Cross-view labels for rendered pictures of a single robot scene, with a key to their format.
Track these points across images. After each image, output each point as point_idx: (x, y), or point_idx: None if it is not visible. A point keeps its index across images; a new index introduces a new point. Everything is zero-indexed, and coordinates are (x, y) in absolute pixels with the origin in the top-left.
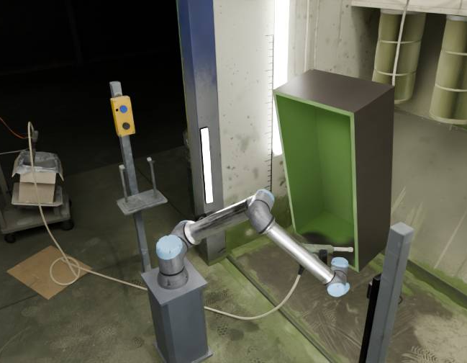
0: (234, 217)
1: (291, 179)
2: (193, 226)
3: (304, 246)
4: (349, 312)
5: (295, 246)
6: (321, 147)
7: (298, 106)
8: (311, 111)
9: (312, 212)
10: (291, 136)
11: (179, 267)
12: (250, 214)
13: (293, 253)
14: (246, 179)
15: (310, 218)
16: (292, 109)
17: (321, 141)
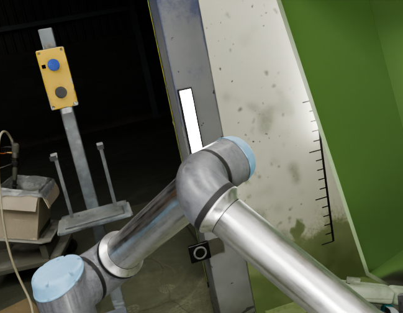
0: (169, 204)
1: (340, 159)
2: (113, 237)
3: (361, 287)
4: None
5: (292, 264)
6: (399, 95)
7: (334, 9)
8: (366, 20)
9: None
10: (327, 69)
11: None
12: (176, 182)
13: (287, 286)
14: (277, 184)
15: (400, 247)
16: (320, 11)
17: (397, 82)
